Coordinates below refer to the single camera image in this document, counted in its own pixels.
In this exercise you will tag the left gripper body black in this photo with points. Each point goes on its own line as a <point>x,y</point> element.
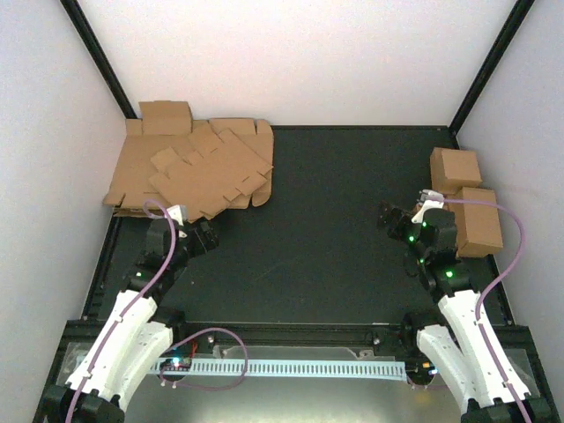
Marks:
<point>201,247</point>

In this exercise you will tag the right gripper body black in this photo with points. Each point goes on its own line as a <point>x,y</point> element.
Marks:
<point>397,231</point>

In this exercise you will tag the cardboard box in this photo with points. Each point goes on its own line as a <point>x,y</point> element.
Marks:
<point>478,230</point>
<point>453,169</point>
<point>208,172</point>

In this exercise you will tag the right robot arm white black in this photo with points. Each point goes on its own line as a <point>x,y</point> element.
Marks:
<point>457,336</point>

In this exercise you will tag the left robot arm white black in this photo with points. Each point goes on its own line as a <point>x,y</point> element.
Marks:
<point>138,330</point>

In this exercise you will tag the stack of flat cardboard blanks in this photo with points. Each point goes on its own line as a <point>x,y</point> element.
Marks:
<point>167,123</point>

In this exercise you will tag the left controller board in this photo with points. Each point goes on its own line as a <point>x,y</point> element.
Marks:
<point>175,364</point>

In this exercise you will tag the controller board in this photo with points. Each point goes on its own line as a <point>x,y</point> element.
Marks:
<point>420,368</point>
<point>175,364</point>

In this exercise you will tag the right controller board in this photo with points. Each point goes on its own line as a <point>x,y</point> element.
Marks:
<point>420,368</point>

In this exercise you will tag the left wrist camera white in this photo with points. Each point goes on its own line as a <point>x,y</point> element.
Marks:
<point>178,213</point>

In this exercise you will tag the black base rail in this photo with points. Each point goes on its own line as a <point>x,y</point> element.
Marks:
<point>383,339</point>

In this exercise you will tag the white slotted cable duct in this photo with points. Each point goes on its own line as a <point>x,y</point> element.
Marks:
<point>335,369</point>

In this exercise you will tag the right black frame post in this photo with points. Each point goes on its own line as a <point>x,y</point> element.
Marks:
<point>509,29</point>

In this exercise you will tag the black frame post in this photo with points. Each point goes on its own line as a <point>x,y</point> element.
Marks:
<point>87,35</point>
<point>509,29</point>

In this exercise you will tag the left black frame post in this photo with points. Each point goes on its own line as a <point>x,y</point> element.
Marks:
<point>87,35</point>

